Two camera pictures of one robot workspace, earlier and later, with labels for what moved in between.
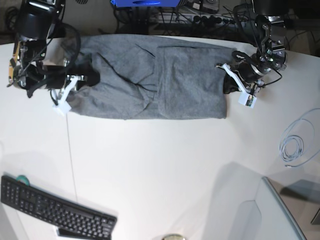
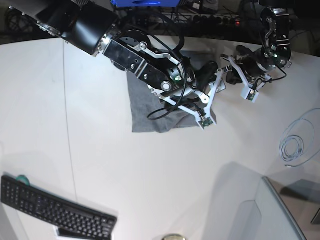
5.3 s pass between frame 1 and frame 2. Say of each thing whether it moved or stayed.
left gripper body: moved
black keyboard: stayed
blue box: stayed
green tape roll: stayed
